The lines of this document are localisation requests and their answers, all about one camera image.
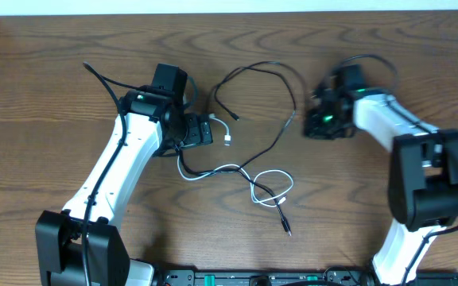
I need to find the white usb cable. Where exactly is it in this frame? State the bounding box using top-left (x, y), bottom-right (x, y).
top-left (176, 113), bottom-right (295, 208)

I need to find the black right camera cable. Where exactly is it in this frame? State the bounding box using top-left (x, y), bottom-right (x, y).
top-left (310, 53), bottom-right (458, 286)

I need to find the black left camera cable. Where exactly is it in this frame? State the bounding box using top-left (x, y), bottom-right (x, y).
top-left (80, 60), bottom-right (199, 286)

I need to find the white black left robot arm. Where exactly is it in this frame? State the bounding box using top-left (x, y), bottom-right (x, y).
top-left (35, 89), bottom-right (212, 285)

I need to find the black camera cable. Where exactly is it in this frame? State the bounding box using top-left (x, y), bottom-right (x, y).
top-left (80, 60), bottom-right (199, 286)
top-left (310, 53), bottom-right (458, 286)

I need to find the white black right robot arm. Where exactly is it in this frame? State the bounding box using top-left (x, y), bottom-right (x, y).
top-left (305, 87), bottom-right (458, 285)

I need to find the black usb cable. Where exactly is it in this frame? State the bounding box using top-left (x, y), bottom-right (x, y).
top-left (177, 60), bottom-right (308, 238)

